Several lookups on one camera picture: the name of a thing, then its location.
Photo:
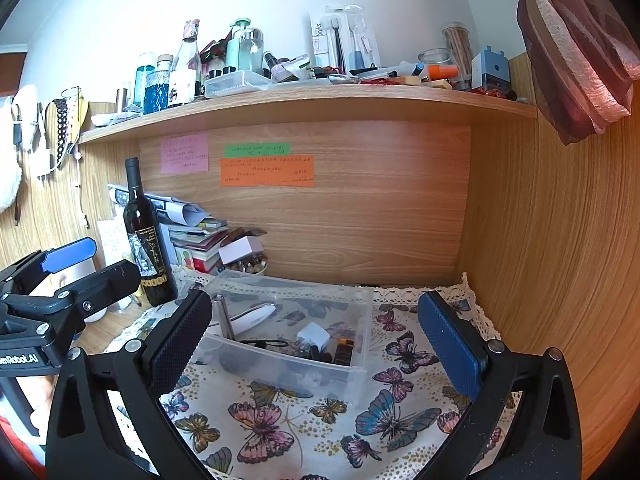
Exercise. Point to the white dish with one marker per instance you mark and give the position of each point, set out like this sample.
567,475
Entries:
103,120

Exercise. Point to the butterfly print tablecloth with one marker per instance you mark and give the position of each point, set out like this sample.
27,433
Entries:
310,430

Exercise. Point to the tall glass bottle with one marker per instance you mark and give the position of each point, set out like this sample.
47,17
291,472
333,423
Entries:
184,75

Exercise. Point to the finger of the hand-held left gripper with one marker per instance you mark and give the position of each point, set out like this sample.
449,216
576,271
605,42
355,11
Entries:
70,255
107,285

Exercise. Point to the yellow hanging item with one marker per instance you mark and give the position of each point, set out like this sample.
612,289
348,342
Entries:
80,110

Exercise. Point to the green pump bottle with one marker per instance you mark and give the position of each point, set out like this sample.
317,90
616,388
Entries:
236,50

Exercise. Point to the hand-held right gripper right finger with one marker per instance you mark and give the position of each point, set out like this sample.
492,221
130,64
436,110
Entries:
450,347

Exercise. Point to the white cup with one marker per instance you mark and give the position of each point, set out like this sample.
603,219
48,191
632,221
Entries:
80,267

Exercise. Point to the silver metal cylinder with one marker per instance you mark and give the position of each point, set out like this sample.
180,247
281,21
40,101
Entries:
224,317

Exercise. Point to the white hanging adapter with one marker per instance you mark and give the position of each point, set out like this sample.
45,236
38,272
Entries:
45,164

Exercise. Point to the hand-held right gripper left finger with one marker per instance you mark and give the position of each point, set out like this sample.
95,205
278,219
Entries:
175,347

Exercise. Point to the small white box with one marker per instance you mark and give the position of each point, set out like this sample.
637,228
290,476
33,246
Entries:
241,249

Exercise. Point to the tall jar of sticks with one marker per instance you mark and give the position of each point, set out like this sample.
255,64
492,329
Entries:
459,50

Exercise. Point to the studded band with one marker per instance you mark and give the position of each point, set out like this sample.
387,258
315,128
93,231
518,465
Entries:
62,130

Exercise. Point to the copper metal cup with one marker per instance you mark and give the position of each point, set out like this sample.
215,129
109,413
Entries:
123,99

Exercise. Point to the rolled magazine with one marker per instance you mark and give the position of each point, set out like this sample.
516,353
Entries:
172,210

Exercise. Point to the white handheld device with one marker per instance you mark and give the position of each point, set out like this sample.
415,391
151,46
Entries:
252,317

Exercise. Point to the person's red clothing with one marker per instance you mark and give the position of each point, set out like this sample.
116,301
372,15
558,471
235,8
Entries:
17,455

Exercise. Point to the brown pink curtain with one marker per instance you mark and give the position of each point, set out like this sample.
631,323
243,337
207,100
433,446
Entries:
575,50

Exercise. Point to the toothbrush blister package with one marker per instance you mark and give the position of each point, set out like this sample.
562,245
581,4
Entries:
342,40

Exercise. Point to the dark nail polish bottle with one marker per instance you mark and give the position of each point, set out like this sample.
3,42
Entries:
270,64

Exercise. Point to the white charger plug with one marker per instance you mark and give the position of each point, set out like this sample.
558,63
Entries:
312,335

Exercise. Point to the wooden shelf board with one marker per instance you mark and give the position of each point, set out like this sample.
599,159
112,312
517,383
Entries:
310,102

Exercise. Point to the pink sticky note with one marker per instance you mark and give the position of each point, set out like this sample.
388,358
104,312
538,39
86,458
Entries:
184,154

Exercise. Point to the teal glass bottle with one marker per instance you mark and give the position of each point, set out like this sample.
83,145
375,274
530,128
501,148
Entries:
142,77

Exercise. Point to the short glass jar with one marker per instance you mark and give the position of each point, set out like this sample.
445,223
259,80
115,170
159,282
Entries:
434,57

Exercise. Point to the green sticky note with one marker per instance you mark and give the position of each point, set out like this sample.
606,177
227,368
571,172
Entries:
257,149

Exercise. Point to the person's left hand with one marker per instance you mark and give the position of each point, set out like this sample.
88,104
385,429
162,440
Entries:
42,400

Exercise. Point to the clear plastic bottle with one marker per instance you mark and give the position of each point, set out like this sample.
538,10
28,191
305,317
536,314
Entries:
255,52

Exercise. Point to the blue pencil sharpener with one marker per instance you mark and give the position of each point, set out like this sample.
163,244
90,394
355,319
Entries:
491,70

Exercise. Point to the clear plastic storage box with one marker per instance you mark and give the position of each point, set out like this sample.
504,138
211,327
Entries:
300,375

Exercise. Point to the dark brown small case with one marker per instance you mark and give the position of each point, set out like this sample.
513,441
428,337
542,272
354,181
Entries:
345,352

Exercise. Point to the stack of books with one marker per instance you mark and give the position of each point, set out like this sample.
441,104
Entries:
197,245

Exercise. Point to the bowl of small bottles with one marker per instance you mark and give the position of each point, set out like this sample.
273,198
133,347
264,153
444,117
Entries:
247,264

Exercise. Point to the blue patterned bottle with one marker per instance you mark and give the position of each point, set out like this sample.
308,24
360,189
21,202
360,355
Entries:
157,92

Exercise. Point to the clear plastic tray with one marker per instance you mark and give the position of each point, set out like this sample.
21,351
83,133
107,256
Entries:
236,85

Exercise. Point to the dark wine bottle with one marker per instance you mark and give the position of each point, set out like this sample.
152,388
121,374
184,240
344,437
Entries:
150,245

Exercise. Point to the orange sticky note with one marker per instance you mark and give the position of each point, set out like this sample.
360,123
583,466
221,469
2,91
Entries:
267,171

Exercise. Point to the white fluffy cloth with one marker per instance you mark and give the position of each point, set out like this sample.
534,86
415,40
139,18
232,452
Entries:
12,160

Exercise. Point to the orange highlighter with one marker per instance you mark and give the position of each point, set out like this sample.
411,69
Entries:
442,71

